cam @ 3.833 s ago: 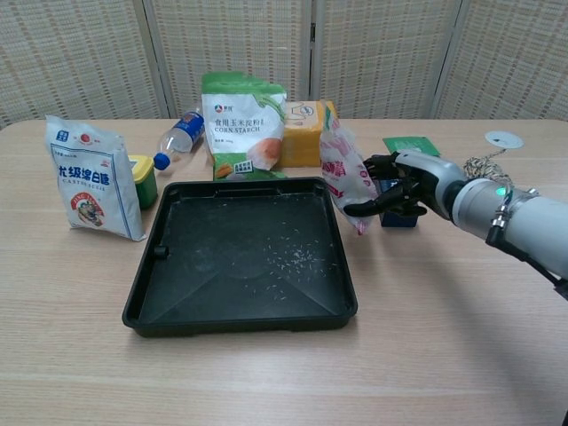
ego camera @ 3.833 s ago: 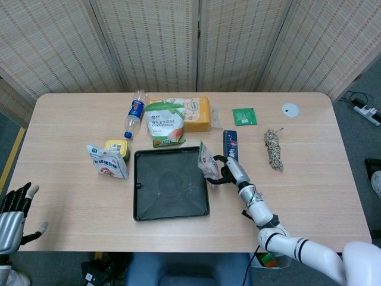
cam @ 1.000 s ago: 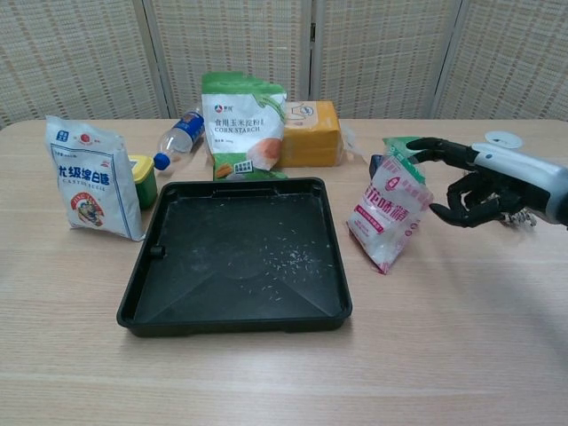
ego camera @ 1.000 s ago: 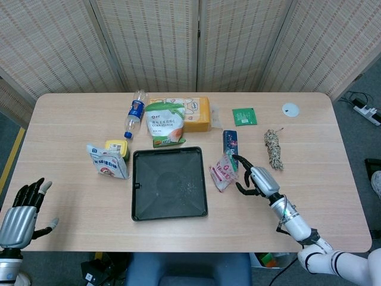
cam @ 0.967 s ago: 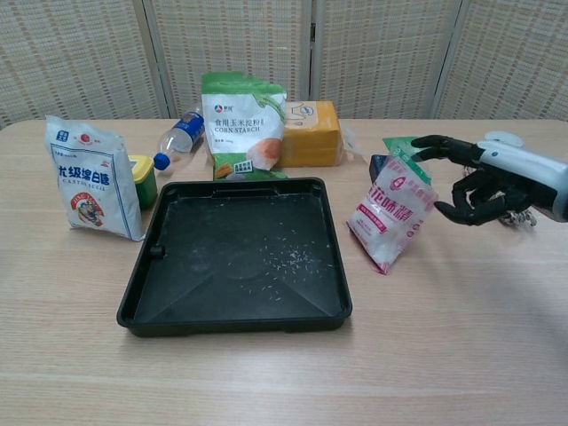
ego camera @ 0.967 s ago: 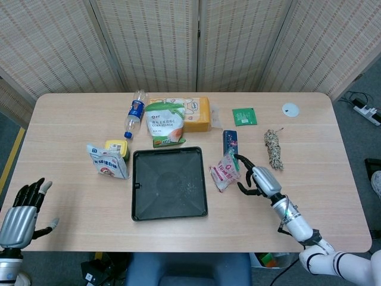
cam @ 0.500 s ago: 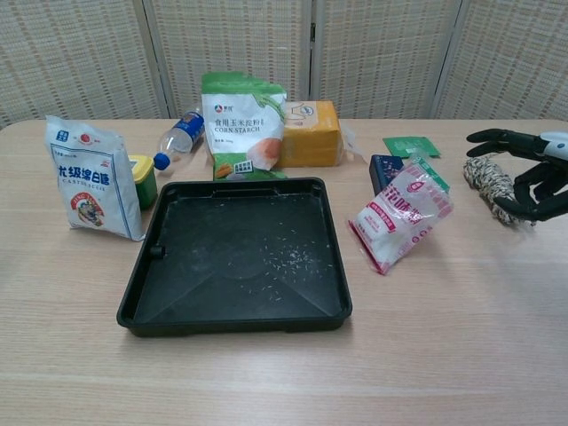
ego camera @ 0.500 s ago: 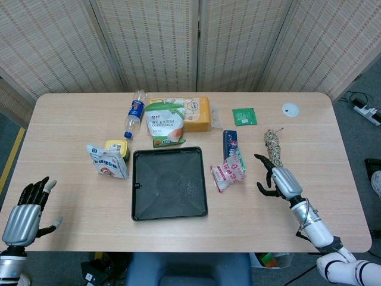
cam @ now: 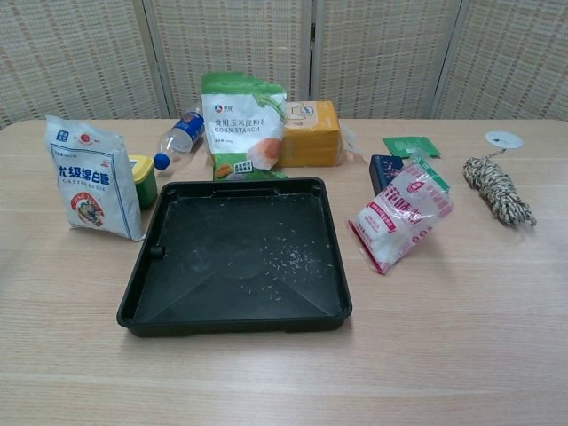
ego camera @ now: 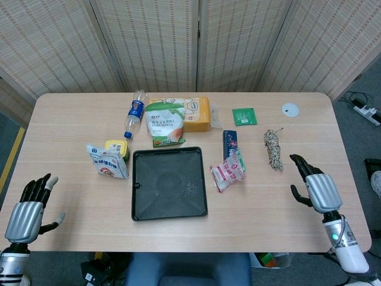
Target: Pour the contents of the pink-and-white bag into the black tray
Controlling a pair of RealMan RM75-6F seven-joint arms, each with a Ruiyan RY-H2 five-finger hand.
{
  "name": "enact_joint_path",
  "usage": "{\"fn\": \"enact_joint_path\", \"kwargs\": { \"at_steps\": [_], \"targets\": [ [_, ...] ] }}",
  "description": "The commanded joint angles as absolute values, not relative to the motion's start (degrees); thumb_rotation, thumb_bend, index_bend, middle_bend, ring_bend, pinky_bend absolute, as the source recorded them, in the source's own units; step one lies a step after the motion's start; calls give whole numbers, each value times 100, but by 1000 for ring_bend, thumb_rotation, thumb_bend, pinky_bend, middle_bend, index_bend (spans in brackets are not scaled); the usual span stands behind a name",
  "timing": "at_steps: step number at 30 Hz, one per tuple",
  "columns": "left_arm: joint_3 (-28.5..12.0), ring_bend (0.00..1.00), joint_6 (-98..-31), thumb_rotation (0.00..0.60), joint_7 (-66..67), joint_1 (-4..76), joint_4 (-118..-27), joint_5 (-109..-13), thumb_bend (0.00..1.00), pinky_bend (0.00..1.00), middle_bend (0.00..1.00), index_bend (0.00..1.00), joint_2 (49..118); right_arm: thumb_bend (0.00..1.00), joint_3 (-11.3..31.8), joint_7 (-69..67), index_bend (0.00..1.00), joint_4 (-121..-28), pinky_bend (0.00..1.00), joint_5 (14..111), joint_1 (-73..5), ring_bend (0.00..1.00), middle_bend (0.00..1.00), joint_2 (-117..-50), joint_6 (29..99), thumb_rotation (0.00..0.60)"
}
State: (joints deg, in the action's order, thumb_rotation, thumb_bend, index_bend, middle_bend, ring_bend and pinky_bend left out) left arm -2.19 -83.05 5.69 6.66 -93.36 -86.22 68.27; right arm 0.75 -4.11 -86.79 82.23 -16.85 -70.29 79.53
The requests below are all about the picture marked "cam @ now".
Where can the pink white snack packet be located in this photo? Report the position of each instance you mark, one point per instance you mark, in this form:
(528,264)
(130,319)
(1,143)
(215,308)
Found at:
(399,217)

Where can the white rice grains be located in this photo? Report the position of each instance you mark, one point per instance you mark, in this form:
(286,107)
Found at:
(291,256)

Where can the black square plastic tray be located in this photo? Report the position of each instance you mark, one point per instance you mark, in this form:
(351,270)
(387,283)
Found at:
(213,248)

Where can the yellow tissue pack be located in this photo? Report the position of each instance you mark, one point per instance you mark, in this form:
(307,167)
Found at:
(310,137)

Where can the green white corn starch bag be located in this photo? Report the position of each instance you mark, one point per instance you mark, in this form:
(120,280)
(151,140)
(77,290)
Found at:
(239,128)

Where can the dark blue patterned box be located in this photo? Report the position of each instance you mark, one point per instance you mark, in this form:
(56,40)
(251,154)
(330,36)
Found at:
(384,173)

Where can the clear plastic bottle blue label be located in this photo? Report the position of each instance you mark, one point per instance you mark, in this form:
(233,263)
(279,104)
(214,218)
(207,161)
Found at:
(182,135)

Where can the green container yellow lid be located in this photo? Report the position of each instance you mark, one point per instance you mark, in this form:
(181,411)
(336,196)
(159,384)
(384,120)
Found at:
(146,184)

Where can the green flat sachet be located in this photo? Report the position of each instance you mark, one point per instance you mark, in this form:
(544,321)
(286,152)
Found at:
(408,145)

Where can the woven bamboo folding screen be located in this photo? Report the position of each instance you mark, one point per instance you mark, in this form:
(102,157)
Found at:
(244,44)

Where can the white sugar bag blue text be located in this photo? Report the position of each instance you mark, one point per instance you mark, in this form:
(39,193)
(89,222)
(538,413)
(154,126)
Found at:
(93,186)

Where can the white round table grommet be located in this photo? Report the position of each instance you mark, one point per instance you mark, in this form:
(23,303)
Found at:
(503,139)

